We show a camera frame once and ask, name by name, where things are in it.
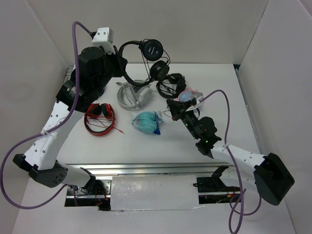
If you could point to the grey white headphones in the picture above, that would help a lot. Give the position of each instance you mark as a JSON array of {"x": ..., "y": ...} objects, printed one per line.
[{"x": 132, "y": 97}]

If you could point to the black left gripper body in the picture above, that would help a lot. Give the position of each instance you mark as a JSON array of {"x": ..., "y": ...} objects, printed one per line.
[{"x": 113, "y": 68}]

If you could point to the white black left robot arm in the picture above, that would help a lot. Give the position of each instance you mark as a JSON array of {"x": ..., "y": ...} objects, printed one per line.
[{"x": 94, "y": 69}]

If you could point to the teal cat ear headphones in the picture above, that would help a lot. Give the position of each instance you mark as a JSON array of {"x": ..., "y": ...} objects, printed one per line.
[{"x": 147, "y": 122}]

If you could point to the black Panasonic headphones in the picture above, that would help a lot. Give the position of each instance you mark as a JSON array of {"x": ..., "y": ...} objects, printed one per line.
[{"x": 152, "y": 50}]

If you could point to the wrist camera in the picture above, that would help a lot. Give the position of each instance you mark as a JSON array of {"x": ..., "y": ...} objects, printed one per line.
[
  {"x": 103, "y": 37},
  {"x": 199, "y": 102}
]

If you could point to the red black headphones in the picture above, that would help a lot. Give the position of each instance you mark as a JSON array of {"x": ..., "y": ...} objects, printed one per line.
[{"x": 100, "y": 119}]

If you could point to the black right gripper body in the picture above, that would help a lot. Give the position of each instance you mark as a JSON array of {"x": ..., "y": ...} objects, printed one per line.
[{"x": 182, "y": 114}]

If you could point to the aluminium base frame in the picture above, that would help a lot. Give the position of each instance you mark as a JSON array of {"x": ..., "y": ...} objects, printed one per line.
[{"x": 206, "y": 181}]

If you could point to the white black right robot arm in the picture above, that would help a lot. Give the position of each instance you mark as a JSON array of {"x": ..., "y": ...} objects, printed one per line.
[{"x": 265, "y": 174}]

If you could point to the white front cover panel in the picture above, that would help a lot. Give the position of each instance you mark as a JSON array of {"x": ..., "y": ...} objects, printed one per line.
[{"x": 149, "y": 193}]

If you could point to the pink and blue headphones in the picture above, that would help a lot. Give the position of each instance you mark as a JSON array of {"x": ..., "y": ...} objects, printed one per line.
[{"x": 188, "y": 95}]

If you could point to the black wrapped headphones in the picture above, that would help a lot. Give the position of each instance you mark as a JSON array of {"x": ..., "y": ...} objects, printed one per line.
[{"x": 171, "y": 86}]

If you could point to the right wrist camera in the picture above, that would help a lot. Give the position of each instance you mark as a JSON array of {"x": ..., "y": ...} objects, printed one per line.
[{"x": 199, "y": 102}]

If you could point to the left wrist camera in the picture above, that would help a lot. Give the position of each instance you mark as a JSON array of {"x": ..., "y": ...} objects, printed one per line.
[{"x": 103, "y": 37}]

